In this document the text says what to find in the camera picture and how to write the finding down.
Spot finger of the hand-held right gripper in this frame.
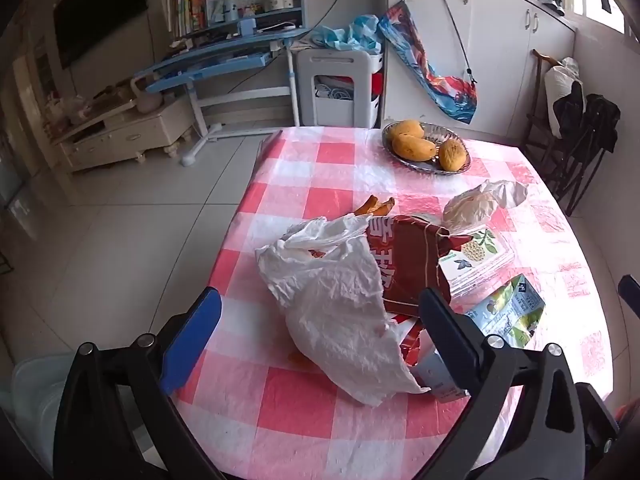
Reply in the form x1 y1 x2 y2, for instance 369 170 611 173
618 275 640 318

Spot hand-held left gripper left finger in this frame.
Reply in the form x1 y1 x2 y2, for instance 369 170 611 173
52 286 226 480

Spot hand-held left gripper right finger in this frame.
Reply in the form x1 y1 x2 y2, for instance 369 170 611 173
419 287 583 480

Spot small white blue carton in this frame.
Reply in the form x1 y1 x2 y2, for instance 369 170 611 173
410 347 471 403

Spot green blue drink carton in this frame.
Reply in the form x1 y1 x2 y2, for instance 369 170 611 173
465 274 546 350

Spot red paper bag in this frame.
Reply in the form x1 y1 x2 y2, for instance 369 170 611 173
367 214 453 361

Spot white pineapple box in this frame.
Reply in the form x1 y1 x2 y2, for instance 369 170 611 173
439 227 516 301

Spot white wrapper bag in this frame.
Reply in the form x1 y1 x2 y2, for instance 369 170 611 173
442 179 529 236

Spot pale teal seat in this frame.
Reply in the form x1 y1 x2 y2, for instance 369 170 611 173
10 352 68 466

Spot black folding chair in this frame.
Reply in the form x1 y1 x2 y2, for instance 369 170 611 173
545 80 621 216

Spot yellow mango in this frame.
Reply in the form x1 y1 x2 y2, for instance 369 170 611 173
391 134 437 162
389 120 426 142
438 139 464 171

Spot wooden chair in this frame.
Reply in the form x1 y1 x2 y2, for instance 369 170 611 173
525 49 566 161

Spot metal fruit bowl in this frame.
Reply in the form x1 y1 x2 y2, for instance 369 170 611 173
381 121 472 176

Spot red white checkered tablecloth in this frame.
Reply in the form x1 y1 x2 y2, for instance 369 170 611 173
170 125 616 480

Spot cream television cabinet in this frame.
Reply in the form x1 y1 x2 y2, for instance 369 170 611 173
52 95 196 173

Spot white sack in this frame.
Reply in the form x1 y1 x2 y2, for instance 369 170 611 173
544 57 581 138

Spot pink kettlebell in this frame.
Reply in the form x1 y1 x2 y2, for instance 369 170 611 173
131 76 163 114

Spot clear bagged goods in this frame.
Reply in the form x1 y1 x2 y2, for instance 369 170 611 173
44 95 93 126

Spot blue study desk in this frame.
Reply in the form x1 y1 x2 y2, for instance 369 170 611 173
132 0 313 166

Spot white cabinet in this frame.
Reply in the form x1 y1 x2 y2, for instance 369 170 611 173
384 0 576 146

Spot blue white plastic bag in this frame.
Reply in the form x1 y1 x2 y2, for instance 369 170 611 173
310 14 383 53

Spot row of books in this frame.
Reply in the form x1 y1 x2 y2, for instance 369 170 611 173
160 0 208 38

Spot colourful strap bag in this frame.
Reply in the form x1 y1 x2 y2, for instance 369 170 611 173
377 0 479 125

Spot black wall television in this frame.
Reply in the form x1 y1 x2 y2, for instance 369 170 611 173
52 0 150 68

